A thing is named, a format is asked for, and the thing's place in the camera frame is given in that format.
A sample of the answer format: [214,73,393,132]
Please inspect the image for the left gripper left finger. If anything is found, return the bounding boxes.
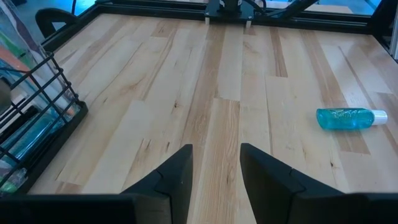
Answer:
[121,143,193,224]

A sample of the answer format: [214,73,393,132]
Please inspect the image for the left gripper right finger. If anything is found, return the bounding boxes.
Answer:
[239,142,354,224]

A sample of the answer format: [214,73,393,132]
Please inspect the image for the teal mouthwash bottle white cap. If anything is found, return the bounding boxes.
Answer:
[0,113,68,162]
[316,107,389,131]

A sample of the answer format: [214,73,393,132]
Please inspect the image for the orange toothbrush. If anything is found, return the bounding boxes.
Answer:
[0,46,75,116]

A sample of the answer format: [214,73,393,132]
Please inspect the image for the purple white toothbrush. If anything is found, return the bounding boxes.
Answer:
[0,0,47,63]

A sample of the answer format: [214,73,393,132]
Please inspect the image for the green toothbrush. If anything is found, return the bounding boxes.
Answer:
[0,30,29,60]

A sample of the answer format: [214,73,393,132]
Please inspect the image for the black wire holder basket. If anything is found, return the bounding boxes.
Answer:
[0,51,90,195]

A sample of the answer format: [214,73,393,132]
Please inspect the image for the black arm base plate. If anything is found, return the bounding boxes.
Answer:
[204,0,256,23]

